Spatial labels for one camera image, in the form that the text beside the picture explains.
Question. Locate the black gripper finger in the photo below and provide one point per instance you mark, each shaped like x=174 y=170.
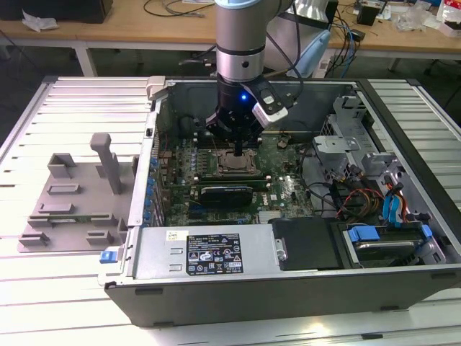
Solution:
x=252 y=142
x=213 y=124

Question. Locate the thin metal locking lever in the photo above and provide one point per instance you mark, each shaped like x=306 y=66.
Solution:
x=214 y=145

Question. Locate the silver CPU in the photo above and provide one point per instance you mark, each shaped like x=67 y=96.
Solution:
x=232 y=165

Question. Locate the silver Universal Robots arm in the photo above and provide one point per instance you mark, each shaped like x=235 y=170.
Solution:
x=239 y=36

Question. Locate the CPU socket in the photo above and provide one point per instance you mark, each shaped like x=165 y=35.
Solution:
x=215 y=170

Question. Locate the black graphics card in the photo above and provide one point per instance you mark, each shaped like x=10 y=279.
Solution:
x=225 y=196

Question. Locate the green motherboard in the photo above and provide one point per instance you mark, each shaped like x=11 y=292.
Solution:
x=284 y=194

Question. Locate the silver chipset heatsink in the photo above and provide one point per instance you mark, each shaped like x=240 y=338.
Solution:
x=270 y=216

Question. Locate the silver drive cage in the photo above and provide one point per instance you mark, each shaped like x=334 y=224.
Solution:
x=335 y=144

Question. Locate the black plastic shroud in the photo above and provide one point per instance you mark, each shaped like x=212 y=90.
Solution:
x=306 y=245

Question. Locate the wooden desk white legs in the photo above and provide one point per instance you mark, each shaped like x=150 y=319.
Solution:
x=144 y=30

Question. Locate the black printed label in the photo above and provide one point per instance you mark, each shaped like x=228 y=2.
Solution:
x=214 y=254

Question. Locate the small yellow white sticker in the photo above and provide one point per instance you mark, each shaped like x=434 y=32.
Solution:
x=173 y=235

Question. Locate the silver power supply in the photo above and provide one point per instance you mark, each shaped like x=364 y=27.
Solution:
x=158 y=252

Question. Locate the black power adapter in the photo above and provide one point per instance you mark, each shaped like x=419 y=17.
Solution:
x=358 y=35

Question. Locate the hard disk in blue carrier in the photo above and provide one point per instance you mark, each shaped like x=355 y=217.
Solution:
x=363 y=234

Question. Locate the grey parts rack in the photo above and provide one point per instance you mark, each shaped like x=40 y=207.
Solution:
x=86 y=202

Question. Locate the open black PC case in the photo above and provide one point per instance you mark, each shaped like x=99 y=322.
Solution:
x=252 y=299

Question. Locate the green RAM stick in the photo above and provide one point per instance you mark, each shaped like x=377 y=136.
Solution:
x=83 y=217

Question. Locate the small black box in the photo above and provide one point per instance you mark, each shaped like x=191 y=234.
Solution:
x=367 y=16

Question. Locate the blue case latch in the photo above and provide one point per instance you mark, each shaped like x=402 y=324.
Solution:
x=108 y=256

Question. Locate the large black box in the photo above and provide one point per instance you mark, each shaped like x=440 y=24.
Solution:
x=72 y=9

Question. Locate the clear plastic bags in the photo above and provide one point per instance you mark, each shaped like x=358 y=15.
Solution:
x=414 y=18

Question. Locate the crumpled white paper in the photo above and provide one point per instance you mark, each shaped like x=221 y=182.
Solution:
x=39 y=21

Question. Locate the white red bag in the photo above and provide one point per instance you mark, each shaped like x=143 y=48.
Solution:
x=450 y=14

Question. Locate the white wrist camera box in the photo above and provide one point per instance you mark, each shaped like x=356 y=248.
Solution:
x=270 y=111

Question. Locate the silver latch bracket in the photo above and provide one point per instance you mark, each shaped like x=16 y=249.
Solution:
x=281 y=249

